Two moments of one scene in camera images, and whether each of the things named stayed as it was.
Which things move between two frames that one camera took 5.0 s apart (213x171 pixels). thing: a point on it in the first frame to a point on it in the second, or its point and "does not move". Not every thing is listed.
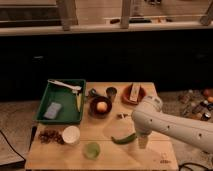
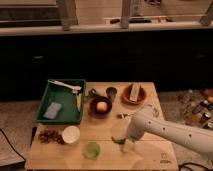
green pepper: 125,141 does not move
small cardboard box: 134,92 does not move
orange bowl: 126,95 does not move
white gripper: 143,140 to 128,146
